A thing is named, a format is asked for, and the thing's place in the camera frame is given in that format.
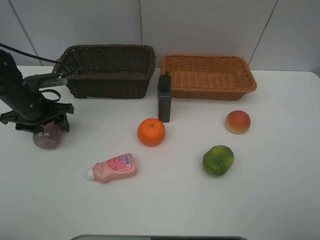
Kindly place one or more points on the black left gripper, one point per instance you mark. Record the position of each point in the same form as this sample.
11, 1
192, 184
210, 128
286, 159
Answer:
28, 113

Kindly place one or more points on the translucent purple plastic cup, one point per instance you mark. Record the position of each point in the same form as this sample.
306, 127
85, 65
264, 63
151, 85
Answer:
49, 138

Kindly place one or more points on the pink lotion bottle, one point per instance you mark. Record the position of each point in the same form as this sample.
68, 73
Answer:
116, 168

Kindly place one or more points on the green citrus fruit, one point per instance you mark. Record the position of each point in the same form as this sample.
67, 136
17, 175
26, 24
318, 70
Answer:
218, 160

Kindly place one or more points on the red yellow peach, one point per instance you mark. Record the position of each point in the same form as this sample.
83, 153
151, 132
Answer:
237, 122

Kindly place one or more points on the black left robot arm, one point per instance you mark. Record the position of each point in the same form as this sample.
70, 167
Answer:
11, 83

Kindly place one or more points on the dark brown wicker basket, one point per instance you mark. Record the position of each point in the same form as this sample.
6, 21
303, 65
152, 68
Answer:
112, 71

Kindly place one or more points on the orange mandarin fruit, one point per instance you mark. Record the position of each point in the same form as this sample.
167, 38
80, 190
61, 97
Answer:
151, 132

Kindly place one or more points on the dark grey pump bottle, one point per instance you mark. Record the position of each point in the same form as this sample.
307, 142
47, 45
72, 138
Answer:
164, 97

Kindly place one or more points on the light orange wicker basket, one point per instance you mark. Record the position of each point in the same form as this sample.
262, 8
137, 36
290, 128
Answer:
213, 77

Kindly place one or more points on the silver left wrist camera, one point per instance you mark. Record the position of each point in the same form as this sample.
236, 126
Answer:
43, 81

